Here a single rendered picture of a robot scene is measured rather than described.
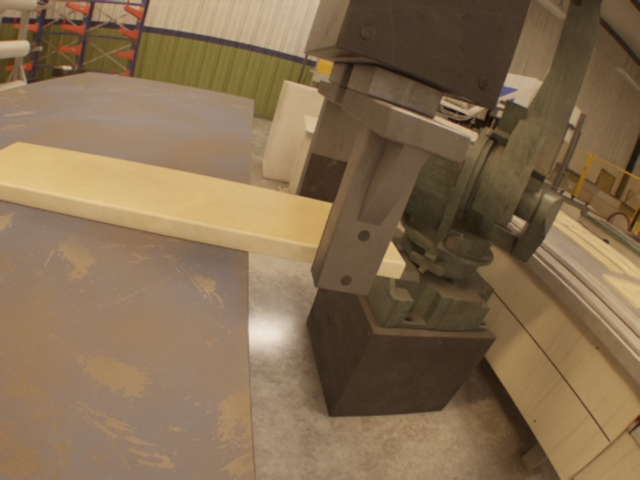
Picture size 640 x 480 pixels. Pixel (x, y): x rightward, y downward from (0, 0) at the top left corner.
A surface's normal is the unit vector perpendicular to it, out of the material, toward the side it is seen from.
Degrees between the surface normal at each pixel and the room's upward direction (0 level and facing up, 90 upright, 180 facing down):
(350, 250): 90
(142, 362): 0
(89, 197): 0
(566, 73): 89
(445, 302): 90
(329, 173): 90
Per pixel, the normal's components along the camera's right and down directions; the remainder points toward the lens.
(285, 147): 0.17, 0.48
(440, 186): -0.54, 0.22
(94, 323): 0.29, -0.86
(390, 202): 0.00, 0.79
